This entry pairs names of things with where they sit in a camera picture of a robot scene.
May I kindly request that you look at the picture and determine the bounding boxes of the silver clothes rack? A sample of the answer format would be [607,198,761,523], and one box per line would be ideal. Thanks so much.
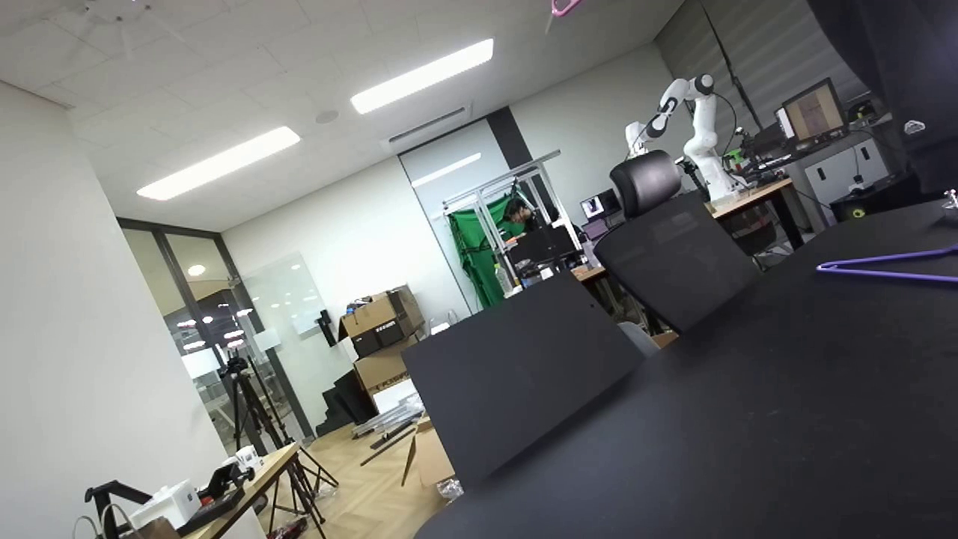
[438,147,562,303]

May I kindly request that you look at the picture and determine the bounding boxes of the white box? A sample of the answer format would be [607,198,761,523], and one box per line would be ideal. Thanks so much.
[129,479,203,533]

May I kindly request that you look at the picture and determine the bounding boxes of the glass partition door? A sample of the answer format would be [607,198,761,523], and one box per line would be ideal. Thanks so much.
[117,219,294,451]

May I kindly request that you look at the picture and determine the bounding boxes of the person with dark hair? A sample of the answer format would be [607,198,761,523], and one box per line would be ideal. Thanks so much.
[499,193,544,244]

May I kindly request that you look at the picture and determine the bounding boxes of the grey window blinds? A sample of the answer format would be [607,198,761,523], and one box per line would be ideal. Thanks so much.
[652,0,836,132]

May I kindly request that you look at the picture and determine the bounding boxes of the small wooden table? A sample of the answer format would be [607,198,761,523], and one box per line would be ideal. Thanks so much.
[188,443,301,539]

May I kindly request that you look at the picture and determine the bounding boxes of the green cloth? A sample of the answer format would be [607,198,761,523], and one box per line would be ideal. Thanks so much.
[445,192,547,312]

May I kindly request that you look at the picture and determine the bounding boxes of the open cardboard box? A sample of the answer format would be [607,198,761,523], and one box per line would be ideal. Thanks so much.
[337,280,427,346]

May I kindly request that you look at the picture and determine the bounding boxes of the closed cardboard box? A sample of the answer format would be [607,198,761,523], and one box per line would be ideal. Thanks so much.
[354,340,415,395]

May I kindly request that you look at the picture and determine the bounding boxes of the wooden stick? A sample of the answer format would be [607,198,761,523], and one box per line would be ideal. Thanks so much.
[399,431,423,487]

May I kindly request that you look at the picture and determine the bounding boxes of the small computer monitor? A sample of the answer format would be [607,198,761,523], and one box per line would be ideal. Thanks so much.
[580,186,623,220]

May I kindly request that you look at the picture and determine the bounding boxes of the long ceiling light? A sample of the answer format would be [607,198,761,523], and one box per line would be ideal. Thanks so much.
[135,123,301,204]
[346,35,498,117]

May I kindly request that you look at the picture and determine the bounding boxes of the black camera tripod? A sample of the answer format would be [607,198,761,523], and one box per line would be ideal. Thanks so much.
[216,349,342,502]

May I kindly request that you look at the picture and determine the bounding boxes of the ceiling air vent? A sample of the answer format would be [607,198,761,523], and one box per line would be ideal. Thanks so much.
[385,100,474,147]

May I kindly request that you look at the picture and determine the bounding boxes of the white cabinet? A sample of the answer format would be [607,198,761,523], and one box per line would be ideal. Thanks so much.
[798,132,893,205]

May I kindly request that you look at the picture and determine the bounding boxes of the lavender hanger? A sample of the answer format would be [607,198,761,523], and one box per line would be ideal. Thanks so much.
[813,241,958,286]

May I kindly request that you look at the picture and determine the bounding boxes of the wall whiteboard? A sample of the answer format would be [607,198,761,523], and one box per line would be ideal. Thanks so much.
[242,252,325,340]

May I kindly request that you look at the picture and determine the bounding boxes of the large tilted monitor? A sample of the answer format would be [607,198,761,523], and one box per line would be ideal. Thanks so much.
[774,78,849,144]

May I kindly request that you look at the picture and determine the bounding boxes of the black rounded board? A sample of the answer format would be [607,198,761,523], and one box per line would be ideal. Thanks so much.
[400,271,644,490]

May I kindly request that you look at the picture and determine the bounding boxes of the black mesh office chair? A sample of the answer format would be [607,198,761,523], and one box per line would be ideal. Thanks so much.
[596,147,761,337]

